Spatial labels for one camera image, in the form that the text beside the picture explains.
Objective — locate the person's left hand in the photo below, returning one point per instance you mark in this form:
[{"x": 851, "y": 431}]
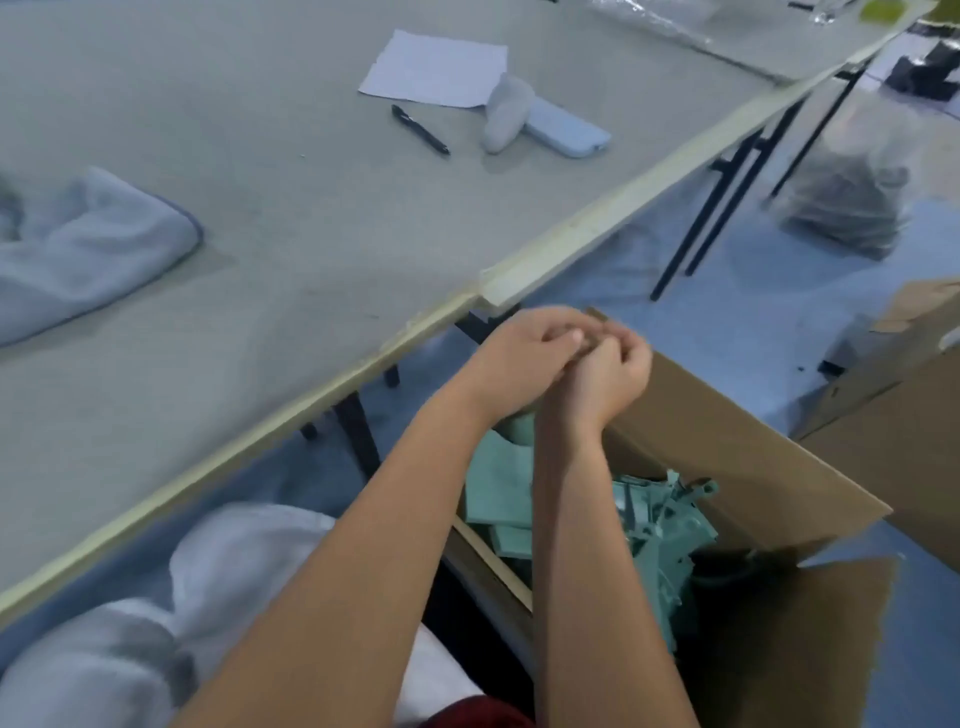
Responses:
[{"x": 517, "y": 360}]

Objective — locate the person's right hand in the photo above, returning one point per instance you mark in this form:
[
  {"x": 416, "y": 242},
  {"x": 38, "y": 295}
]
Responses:
[{"x": 607, "y": 382}]

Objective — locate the person's right fingers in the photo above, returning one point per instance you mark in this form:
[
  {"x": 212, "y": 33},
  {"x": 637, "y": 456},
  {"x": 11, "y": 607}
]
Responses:
[{"x": 622, "y": 349}]

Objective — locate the person's left fingers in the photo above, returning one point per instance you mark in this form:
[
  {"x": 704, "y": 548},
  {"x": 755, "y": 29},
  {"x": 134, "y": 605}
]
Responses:
[{"x": 571, "y": 330}]

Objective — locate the person's left forearm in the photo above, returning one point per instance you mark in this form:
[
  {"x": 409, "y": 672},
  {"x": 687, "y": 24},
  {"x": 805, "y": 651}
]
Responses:
[{"x": 360, "y": 570}]

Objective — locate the person's right forearm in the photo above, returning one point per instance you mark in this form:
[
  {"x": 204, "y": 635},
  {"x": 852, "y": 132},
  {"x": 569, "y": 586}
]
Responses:
[{"x": 592, "y": 570}]

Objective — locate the black metal table legs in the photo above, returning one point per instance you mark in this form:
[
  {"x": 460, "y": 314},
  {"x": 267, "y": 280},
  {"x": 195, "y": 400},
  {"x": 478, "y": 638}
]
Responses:
[{"x": 720, "y": 202}]

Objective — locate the pile of teal plastic parts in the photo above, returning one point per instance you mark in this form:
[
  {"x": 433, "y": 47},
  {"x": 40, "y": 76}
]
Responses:
[{"x": 660, "y": 532}]

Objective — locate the open brown cardboard box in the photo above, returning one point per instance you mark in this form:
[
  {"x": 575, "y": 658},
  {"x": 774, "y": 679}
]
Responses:
[{"x": 757, "y": 487}]

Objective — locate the light blue flat case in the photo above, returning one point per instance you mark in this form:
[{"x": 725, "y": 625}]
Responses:
[{"x": 566, "y": 131}]

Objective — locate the black pen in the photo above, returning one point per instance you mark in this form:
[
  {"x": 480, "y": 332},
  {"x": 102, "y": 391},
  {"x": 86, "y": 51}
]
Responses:
[{"x": 420, "y": 129}]

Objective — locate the clear bag of grey parts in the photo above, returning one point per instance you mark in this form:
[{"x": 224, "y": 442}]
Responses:
[{"x": 855, "y": 187}]

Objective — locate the brown cardboard box with flaps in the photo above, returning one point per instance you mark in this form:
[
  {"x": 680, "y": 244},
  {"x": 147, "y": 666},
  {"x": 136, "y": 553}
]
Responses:
[{"x": 900, "y": 420}]

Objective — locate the long grey table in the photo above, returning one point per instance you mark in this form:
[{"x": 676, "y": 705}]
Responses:
[{"x": 300, "y": 225}]

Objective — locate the white paper sheet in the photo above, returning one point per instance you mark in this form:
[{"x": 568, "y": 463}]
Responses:
[{"x": 435, "y": 67}]

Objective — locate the clear plastic wrap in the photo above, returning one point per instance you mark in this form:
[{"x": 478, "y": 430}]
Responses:
[{"x": 660, "y": 19}]

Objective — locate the person's red garment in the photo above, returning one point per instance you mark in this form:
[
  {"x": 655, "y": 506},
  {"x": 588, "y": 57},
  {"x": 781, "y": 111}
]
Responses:
[{"x": 487, "y": 712}]

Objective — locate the black object on floor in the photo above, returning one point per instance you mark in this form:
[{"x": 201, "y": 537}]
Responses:
[{"x": 926, "y": 71}]

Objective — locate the green flat object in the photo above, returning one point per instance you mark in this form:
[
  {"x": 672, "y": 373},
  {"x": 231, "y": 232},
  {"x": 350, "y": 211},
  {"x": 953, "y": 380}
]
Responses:
[{"x": 889, "y": 9}]

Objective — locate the grey-blue folded towel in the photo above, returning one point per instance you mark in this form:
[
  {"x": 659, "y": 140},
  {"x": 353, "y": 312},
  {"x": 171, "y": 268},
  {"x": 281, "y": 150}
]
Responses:
[{"x": 82, "y": 247}]

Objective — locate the person's white trousers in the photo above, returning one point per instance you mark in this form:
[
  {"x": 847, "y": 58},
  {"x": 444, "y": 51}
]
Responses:
[{"x": 150, "y": 630}]

